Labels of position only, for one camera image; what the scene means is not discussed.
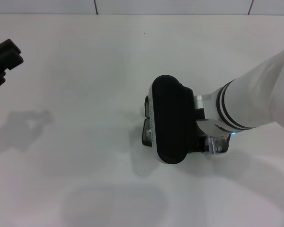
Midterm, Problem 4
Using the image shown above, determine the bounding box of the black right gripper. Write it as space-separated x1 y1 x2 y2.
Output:
191 107 211 152

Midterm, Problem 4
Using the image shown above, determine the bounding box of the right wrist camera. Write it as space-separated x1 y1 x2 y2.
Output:
147 74 213 166

